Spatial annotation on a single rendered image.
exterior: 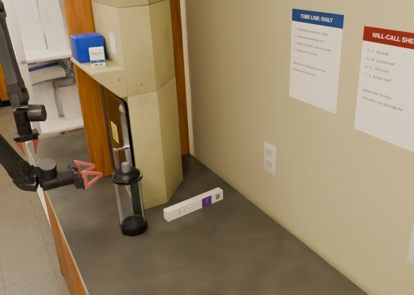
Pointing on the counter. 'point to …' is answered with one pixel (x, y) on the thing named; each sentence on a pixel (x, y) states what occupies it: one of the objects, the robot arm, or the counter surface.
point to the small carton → (97, 56)
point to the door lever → (118, 155)
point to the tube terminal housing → (147, 90)
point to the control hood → (106, 76)
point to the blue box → (92, 39)
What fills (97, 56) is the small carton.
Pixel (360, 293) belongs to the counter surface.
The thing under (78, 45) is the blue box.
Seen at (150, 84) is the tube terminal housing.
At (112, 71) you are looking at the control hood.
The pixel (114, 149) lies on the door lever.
